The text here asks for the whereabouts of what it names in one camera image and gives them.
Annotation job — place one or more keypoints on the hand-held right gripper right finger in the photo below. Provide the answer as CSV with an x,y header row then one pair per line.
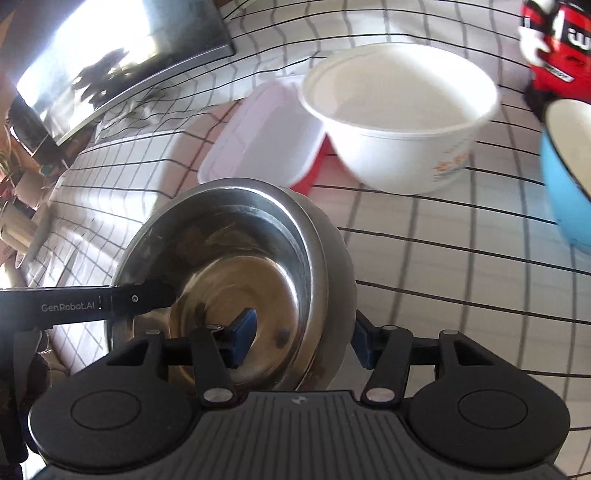
x,y
363,344

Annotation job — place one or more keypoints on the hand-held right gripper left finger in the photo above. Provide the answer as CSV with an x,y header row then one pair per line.
x,y
244,333

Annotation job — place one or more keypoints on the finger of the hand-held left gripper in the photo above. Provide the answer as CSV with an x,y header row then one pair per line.
x,y
138,299

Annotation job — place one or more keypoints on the stainless steel bowl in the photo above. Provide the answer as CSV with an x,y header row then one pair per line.
x,y
221,240

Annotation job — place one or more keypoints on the white floral bowl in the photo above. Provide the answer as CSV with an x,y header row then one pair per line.
x,y
397,152

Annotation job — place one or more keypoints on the blue plate yellow rim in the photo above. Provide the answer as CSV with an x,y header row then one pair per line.
x,y
561,194

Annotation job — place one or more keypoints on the white checked tablecloth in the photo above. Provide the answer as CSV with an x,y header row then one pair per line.
x,y
461,258

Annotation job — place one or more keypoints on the white plastic tray red base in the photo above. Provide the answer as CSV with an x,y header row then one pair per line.
x,y
258,138

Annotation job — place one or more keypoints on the red toy figurine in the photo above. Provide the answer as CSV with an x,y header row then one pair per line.
x,y
568,50

